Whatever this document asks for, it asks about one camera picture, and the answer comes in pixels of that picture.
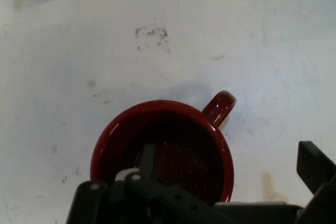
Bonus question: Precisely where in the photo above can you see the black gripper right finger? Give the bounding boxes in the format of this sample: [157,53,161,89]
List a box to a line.
[293,141,336,224]

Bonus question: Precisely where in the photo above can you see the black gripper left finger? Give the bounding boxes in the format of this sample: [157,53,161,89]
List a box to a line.
[65,143,237,224]

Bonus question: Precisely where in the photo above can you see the dark red ceramic mug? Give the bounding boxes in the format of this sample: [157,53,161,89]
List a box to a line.
[90,90,237,205]

